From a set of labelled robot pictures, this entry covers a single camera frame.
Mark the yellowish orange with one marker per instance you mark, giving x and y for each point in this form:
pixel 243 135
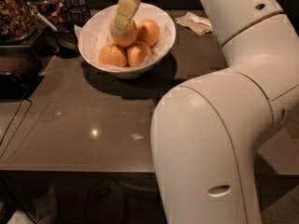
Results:
pixel 126 37

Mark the small glass snack jar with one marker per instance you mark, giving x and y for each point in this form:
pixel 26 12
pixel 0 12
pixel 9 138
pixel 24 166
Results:
pixel 54 11

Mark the front right orange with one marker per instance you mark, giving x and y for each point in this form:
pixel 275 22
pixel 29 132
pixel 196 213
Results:
pixel 137 53

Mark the white scoop handle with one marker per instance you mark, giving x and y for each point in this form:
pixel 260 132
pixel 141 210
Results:
pixel 44 20

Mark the white ceramic bowl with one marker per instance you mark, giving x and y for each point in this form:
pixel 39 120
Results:
pixel 93 31

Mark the crumpled paper napkins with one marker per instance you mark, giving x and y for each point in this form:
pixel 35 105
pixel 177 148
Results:
pixel 197 24

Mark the black appliance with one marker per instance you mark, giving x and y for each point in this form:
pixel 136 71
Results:
pixel 19 73

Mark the black wire cup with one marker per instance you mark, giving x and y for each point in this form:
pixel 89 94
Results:
pixel 79 15

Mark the front left orange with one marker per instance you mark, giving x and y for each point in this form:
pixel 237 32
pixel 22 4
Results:
pixel 112 54

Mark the large glass snack jar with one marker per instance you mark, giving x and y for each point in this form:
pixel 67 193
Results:
pixel 17 21

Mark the back right orange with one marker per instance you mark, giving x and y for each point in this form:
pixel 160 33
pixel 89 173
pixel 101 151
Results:
pixel 148 31

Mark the dark glass container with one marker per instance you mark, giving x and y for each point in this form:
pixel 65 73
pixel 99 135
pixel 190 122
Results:
pixel 66 40

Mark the white paper bowl liner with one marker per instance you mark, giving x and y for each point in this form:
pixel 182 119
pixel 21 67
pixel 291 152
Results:
pixel 96 38

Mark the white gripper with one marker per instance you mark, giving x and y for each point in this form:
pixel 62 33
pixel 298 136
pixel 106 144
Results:
pixel 127 7

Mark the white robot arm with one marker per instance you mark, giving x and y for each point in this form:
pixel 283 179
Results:
pixel 206 131

